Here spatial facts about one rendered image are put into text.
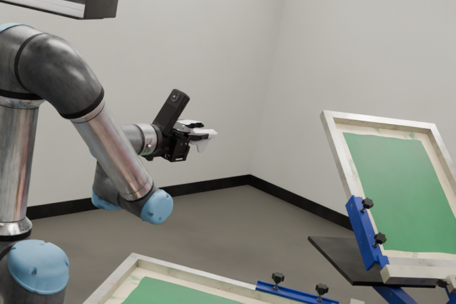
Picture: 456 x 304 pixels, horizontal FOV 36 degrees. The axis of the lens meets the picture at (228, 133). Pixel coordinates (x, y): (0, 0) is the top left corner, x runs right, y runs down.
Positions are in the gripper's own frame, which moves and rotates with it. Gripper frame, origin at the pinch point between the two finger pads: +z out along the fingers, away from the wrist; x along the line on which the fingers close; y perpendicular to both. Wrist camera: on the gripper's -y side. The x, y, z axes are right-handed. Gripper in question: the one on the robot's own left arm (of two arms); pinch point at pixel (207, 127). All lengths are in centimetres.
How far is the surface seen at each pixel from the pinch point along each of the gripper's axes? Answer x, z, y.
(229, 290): -15, 56, 74
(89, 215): -265, 210, 205
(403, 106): -145, 415, 65
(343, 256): -13, 131, 75
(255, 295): -6, 61, 72
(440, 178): 4, 158, 30
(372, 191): -7, 121, 37
